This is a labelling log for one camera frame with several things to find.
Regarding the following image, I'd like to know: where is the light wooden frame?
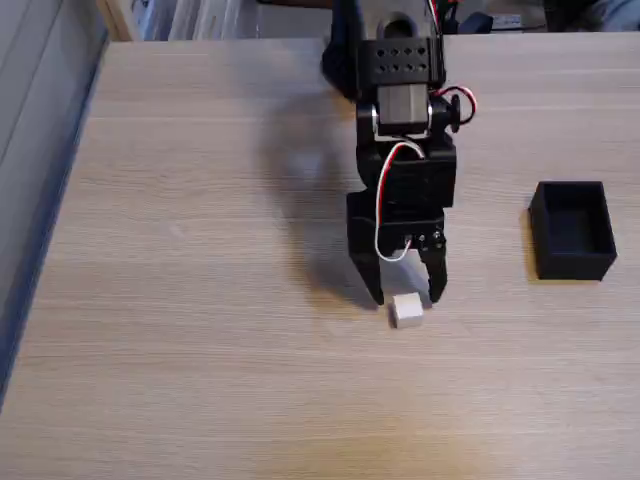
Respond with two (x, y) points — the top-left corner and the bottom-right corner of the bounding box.
(94, 0), (137, 43)

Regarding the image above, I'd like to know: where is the dark bulky object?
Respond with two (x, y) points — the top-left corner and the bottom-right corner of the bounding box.
(543, 0), (640, 33)

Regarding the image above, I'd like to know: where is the black open box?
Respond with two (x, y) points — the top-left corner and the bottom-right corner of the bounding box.
(528, 180), (619, 281)

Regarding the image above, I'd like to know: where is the dark blue object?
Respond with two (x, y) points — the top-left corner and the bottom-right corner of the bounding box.
(458, 11), (496, 35)

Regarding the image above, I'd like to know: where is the white and red cable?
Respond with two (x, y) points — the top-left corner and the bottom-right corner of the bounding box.
(374, 141), (427, 264)
(427, 85), (479, 126)

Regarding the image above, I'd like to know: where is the white block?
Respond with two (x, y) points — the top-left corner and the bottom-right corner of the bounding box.
(387, 292), (426, 330)

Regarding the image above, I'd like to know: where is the white hanging cloth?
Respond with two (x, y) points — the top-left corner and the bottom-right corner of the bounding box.
(132, 0), (259, 42)

